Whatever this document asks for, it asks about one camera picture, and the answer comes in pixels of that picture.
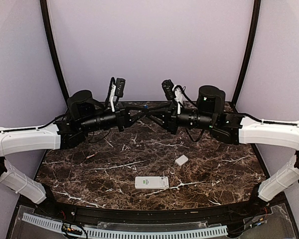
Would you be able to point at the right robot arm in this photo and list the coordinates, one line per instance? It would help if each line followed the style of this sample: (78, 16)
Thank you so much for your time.
(233, 128)

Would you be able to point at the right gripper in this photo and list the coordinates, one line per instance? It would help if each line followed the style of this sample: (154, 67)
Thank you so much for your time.
(169, 111)

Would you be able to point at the black front rail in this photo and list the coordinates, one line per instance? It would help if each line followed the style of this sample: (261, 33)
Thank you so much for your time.
(92, 216)

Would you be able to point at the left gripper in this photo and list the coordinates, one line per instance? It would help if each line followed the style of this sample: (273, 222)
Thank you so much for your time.
(123, 117)

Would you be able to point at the white remote control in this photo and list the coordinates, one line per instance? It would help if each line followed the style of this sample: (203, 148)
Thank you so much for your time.
(151, 182)

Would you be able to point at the white cable duct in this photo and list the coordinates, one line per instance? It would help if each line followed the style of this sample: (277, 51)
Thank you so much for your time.
(116, 231)

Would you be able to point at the left black frame post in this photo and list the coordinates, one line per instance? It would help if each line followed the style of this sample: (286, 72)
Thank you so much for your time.
(52, 49)

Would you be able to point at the black frame post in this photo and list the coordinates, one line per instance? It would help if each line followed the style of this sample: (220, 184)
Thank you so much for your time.
(248, 52)
(52, 49)

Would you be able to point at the right black frame post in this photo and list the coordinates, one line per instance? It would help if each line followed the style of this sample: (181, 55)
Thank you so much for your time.
(248, 52)

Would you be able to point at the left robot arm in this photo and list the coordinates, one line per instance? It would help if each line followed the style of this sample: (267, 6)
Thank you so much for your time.
(84, 115)

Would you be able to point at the white battery cover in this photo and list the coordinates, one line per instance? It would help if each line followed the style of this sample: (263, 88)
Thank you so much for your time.
(181, 160)

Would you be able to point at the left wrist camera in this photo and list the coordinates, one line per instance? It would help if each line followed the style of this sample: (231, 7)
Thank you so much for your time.
(116, 91)

